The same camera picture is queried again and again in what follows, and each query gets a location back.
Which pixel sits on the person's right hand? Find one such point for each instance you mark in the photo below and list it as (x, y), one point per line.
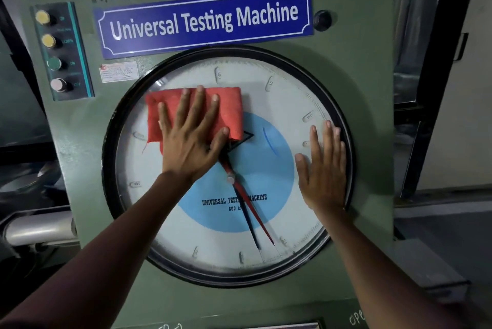
(326, 178)

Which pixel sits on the person's left hand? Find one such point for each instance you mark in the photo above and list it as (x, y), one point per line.
(184, 148)

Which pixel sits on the person's left little finger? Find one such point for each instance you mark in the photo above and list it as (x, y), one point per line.
(164, 119)

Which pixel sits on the person's right little finger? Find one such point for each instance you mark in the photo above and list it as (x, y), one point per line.
(343, 153)

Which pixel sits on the person's left middle finger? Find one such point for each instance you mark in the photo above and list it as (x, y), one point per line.
(198, 103)

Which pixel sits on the person's right thumb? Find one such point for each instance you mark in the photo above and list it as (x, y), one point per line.
(302, 169)

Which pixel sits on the person's right middle finger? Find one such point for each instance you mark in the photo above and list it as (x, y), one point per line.
(328, 140)

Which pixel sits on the person's left thumb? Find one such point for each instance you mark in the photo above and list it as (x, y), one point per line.
(220, 140)

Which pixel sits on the red cleaning cloth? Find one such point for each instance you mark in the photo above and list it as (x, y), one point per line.
(230, 109)

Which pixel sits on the person's right forearm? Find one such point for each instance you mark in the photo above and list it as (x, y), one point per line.
(369, 271)

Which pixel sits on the person's left forearm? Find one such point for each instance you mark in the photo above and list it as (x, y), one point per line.
(107, 259)

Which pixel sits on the round black-rimmed dial gauge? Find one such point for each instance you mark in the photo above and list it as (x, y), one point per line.
(276, 105)

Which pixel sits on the red dial pointer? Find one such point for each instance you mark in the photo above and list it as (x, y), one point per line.
(251, 207)

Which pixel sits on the white rating label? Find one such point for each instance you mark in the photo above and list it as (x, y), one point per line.
(119, 71)

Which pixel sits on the black dial pointer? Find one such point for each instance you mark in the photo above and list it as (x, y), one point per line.
(249, 221)

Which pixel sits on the green testing machine cabinet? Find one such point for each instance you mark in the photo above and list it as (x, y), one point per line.
(357, 71)

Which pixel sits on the blue name sign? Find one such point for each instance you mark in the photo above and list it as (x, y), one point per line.
(203, 21)

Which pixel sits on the dark teal control panel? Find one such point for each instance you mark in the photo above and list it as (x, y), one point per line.
(77, 51)

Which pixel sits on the white push button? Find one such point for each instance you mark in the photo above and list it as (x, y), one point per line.
(59, 85)

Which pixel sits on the black round knob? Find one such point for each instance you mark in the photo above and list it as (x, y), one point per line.
(322, 20)

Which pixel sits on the green push button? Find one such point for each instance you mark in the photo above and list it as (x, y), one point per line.
(54, 63)

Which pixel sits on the yellow push button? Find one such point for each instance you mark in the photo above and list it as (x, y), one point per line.
(49, 41)
(43, 17)

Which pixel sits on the grey metal block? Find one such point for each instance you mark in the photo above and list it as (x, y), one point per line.
(430, 267)

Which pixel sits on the silver metal cylinder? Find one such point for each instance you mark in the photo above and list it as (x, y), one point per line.
(38, 228)

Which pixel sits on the black metal door frame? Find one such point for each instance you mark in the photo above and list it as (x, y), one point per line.
(442, 51)

